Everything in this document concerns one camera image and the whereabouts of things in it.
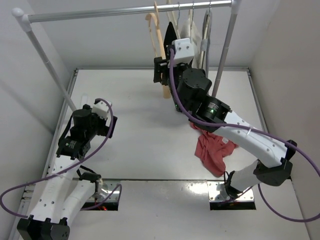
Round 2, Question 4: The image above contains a black hanging garment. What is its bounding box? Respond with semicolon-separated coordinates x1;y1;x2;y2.
163;21;178;59

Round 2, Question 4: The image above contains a white hanging garment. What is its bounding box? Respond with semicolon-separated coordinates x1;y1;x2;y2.
180;17;202;69

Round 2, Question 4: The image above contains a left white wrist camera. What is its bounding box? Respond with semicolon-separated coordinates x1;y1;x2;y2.
91;99;110;120

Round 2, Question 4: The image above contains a peach plastic hanger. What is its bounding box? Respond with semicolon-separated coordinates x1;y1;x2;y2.
145;1;171;100

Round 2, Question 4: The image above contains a cream hanger with white garment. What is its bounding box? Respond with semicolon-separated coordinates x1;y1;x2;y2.
188;1;198;43

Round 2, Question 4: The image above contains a cream hanger with black garment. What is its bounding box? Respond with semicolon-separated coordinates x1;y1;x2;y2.
166;11;180;39

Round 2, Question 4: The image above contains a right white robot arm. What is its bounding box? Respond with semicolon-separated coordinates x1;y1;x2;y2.
153;45;297;200

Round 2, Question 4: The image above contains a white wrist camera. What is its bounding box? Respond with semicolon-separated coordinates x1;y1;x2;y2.
172;38;195;65
91;99;110;120

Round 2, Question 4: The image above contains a grey hanging garment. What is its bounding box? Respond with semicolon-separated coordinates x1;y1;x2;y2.
198;18;212;76

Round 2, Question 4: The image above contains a cream hanger with grey garment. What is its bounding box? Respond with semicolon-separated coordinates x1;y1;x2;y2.
202;1;212;42

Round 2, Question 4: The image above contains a red t shirt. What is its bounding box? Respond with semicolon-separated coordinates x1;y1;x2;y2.
190;122;239;177

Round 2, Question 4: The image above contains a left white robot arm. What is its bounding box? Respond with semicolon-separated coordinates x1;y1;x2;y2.
17;99;118;240

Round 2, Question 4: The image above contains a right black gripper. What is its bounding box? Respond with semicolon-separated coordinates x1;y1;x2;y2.
153;57;190;113

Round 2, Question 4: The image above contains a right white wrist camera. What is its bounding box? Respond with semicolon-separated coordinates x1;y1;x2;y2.
172;38;195;65

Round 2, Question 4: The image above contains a white metal clothes rack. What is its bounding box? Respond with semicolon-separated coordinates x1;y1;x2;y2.
11;0;242;111

